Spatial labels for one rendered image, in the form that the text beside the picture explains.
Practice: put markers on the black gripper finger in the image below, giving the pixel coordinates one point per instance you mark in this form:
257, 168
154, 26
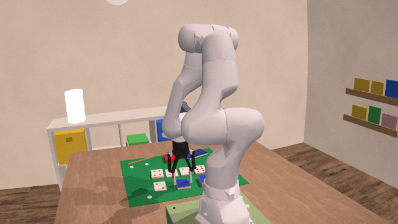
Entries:
174, 165
192, 152

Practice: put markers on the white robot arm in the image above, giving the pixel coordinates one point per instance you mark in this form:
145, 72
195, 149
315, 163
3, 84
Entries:
213, 65

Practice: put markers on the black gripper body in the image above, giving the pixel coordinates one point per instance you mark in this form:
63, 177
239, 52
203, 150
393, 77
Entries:
178, 148

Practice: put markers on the green felt mat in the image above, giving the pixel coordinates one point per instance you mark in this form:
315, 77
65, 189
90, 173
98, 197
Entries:
139, 183

